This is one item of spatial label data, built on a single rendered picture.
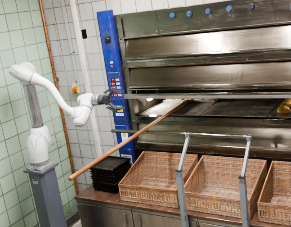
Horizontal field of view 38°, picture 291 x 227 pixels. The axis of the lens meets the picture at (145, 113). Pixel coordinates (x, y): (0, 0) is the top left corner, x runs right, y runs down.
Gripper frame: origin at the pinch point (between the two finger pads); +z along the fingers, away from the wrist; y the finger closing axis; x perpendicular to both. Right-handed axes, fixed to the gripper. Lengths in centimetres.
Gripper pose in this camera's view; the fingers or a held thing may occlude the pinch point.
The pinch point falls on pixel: (121, 99)
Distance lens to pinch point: 320.7
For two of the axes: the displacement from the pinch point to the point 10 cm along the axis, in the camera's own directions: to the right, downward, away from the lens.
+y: 1.4, 9.6, 2.6
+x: -5.0, 2.9, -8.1
